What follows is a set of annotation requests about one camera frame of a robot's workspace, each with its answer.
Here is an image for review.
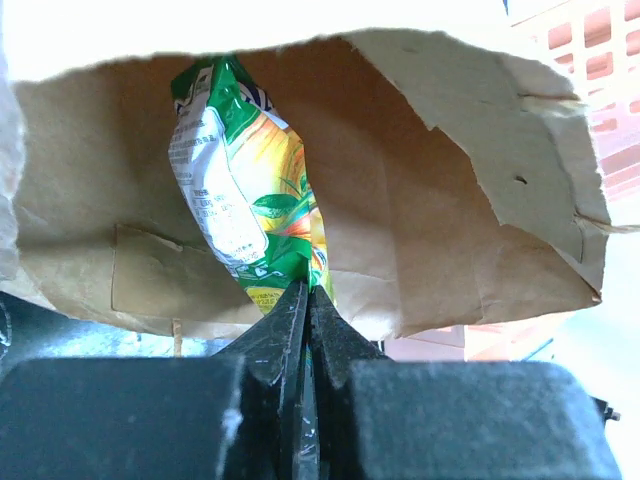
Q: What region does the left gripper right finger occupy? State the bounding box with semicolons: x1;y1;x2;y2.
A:
307;288;620;479

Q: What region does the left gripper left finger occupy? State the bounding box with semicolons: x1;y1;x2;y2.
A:
1;282;308;479

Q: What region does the green yellow snack packet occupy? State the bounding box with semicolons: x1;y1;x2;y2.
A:
168;55;335;314

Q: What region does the pink plastic desk organizer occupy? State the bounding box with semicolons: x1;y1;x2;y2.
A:
380;1;639;361

